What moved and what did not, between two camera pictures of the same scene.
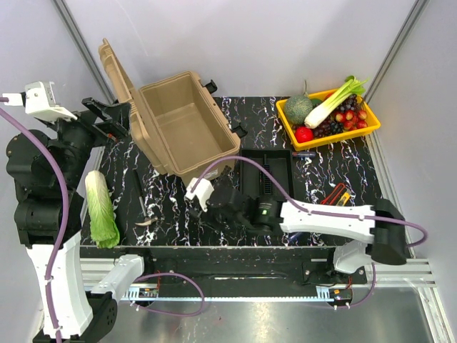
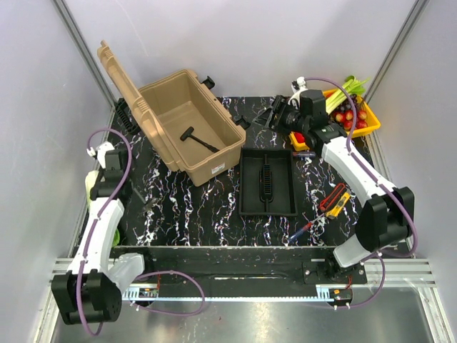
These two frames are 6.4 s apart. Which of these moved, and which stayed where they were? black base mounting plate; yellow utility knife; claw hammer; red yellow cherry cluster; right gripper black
Moved: claw hammer; right gripper black
Stayed: yellow utility knife; red yellow cherry cluster; black base mounting plate
